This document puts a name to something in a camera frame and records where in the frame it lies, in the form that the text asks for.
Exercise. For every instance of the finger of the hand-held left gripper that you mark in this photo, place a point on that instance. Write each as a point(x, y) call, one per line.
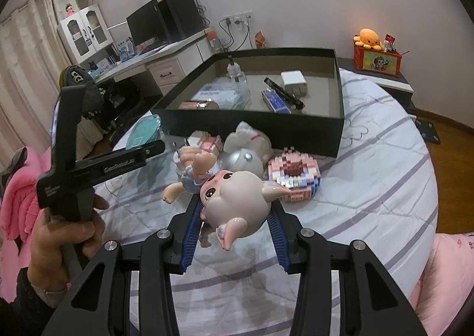
point(153, 151)

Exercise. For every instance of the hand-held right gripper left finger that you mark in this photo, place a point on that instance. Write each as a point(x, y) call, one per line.
point(190, 243)

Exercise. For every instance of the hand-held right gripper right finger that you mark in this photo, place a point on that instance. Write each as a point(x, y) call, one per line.
point(279, 243)

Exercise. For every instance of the pink pig figurine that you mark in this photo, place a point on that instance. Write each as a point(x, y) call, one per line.
point(237, 199)

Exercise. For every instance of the pink gold bottle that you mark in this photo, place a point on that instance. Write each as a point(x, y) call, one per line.
point(200, 104)

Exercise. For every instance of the black shallow box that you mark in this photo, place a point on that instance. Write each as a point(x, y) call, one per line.
point(259, 128)

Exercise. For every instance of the clear bottle black cap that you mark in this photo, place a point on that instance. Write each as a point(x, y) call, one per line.
point(237, 78)

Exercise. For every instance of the small blue box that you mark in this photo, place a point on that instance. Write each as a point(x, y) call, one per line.
point(276, 100)

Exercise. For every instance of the black pen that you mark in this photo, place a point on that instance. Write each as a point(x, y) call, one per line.
point(285, 93)

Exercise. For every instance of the white charger plug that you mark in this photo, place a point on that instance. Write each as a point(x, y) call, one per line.
point(292, 78)

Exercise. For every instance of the person's left forearm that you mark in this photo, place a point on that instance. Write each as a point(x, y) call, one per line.
point(22, 306)

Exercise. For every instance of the person's left hand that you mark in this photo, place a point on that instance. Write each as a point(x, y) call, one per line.
point(55, 243)

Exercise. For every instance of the pink block model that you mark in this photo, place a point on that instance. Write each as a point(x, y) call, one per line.
point(207, 141)

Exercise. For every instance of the black office chair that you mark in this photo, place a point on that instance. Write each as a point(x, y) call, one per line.
point(118, 106)

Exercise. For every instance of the pink fleece blanket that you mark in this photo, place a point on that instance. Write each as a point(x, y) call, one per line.
point(18, 202)

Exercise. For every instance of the pink pixel block donut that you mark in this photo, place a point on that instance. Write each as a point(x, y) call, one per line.
point(307, 180)

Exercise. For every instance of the white desk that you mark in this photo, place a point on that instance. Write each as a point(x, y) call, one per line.
point(166, 71)

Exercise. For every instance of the silver round capsule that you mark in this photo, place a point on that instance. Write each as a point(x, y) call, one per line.
point(244, 163)

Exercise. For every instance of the dark grey jacket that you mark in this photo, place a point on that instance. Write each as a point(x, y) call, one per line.
point(79, 80)

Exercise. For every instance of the grey cat plush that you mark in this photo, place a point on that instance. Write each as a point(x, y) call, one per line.
point(255, 139)

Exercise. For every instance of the blue white box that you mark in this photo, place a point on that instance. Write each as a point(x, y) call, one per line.
point(124, 51)

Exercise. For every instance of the grey bottle orange cap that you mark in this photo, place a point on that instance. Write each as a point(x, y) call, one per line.
point(214, 41)

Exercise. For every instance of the black computer monitor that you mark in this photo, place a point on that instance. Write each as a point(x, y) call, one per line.
point(146, 24)

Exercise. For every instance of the white glass-door cabinet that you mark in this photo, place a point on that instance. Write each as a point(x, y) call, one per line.
point(85, 34)

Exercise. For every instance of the black computer tower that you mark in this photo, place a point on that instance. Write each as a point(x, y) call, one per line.
point(181, 17)

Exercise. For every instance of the small brown figure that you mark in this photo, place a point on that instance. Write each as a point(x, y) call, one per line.
point(260, 39)

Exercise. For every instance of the small pink doll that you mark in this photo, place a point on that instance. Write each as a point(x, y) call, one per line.
point(69, 9)

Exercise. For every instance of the pink printed blanket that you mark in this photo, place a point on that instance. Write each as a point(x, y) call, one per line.
point(448, 276)

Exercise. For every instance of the black bathroom scale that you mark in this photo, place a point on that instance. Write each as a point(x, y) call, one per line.
point(427, 130)

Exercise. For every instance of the red printed toy box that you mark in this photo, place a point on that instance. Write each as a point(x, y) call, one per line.
point(377, 61)

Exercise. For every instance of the orange octopus plush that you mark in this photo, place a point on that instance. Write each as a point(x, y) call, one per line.
point(368, 37)

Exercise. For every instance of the red white card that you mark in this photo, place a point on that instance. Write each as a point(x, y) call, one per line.
point(389, 42)

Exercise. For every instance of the white wall outlet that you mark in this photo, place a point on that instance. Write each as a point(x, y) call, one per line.
point(239, 18)

